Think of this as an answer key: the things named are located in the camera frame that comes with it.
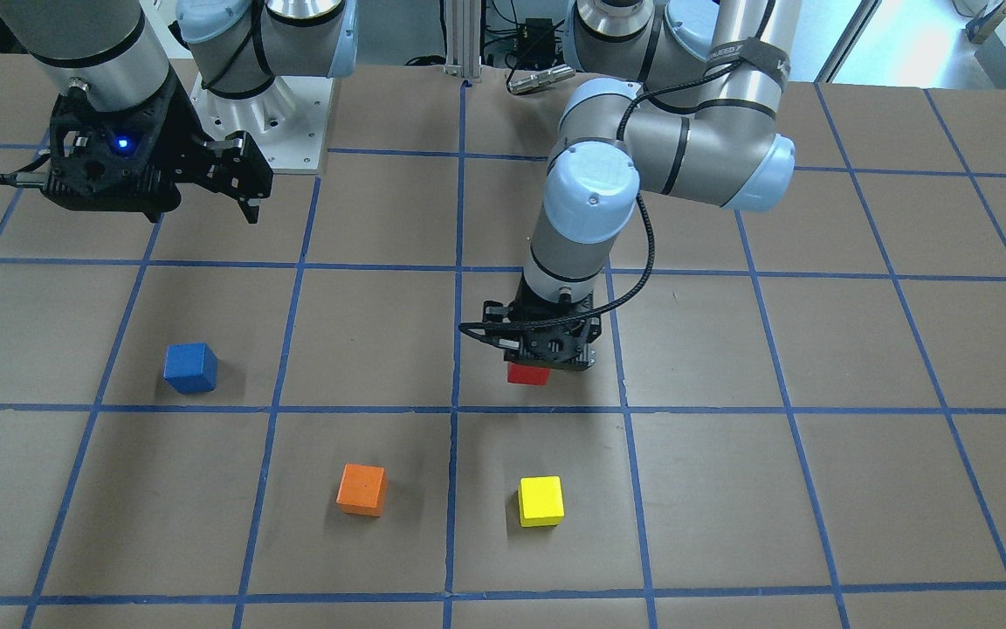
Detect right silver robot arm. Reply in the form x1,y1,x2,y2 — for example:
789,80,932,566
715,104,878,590
0,1,358,224

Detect orange wooden block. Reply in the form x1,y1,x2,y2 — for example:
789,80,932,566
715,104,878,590
335,463,388,517

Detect yellow wooden block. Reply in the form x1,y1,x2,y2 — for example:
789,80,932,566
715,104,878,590
518,475,564,527

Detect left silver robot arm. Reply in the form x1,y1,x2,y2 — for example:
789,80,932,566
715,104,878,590
459,1,800,385

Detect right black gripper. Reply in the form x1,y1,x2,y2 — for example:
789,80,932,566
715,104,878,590
41,69,274,225

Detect black braided cable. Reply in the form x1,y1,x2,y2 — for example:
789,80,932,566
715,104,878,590
458,35,792,343

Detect red wooden block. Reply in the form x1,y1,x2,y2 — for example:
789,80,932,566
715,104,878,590
506,363,552,386

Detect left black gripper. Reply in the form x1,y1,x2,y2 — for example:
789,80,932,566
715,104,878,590
480,281,602,371

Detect blue wooden block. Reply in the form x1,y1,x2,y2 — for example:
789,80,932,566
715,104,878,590
162,342,218,395

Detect aluminium frame post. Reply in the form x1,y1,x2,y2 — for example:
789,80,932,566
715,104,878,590
440,1,484,86

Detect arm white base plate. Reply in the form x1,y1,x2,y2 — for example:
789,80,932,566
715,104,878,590
190,76,338,175

